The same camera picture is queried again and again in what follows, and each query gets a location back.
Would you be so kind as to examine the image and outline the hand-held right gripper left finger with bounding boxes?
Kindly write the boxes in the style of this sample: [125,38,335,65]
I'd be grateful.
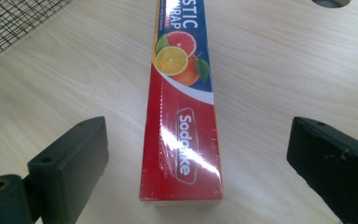
[27,116,110,224]

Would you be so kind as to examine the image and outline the black wire mesh basket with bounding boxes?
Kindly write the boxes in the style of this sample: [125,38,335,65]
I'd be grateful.
[0,0,75,67]

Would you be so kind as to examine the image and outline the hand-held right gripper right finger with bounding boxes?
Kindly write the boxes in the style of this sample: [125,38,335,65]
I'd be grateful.
[286,116,358,224]

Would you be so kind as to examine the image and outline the red plastic wrap box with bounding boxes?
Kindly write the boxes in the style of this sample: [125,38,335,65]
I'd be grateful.
[138,0,225,207]

